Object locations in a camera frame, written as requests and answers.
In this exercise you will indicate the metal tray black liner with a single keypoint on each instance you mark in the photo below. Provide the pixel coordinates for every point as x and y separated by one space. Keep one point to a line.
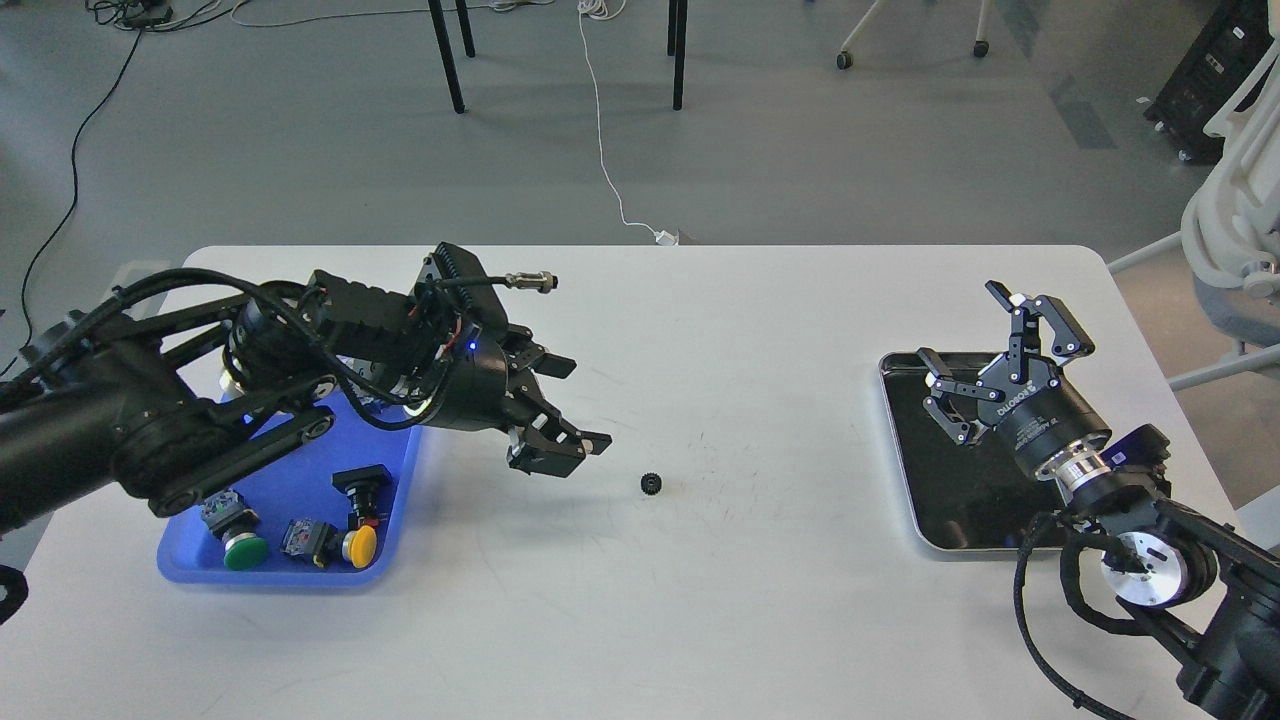
961 499

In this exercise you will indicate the white office chair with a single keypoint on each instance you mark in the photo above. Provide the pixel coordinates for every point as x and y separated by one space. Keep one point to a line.
1228 232

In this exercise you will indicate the blue plastic tray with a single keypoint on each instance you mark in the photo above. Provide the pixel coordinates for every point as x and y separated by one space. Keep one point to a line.
300 486

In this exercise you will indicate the yellow push button switch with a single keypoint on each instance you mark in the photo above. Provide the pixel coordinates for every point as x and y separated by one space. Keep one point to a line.
319 544

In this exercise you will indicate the green mushroom push button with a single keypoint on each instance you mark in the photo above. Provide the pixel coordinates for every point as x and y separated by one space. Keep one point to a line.
234 523

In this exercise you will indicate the small black gear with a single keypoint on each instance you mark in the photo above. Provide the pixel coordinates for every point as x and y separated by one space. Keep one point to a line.
651 483

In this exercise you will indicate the black square push button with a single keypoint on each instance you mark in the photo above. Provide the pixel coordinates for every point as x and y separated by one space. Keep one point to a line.
362 487

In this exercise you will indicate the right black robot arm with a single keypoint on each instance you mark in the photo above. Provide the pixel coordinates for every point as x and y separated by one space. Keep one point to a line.
1134 561

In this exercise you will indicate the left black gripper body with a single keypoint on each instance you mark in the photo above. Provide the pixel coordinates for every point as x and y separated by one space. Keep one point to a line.
479 385

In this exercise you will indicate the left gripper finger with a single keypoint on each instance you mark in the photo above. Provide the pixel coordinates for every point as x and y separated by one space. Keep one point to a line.
554 448
539 360

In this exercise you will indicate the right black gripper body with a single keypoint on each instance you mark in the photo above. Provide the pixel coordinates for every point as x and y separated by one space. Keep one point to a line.
1035 416

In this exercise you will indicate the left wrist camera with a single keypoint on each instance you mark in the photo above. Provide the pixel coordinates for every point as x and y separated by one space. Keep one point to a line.
454 293

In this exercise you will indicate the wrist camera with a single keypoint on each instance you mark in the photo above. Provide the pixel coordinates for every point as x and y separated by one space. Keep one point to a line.
454 293
1145 449

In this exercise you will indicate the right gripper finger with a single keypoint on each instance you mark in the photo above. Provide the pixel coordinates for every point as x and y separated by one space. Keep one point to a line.
1027 313
937 371

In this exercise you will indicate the black equipment case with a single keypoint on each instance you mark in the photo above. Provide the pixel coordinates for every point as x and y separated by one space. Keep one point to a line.
1229 46

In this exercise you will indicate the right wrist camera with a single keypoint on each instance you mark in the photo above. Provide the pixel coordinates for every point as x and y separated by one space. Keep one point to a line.
1145 449

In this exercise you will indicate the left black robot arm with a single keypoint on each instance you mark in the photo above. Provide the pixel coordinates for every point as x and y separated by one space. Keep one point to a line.
181 384

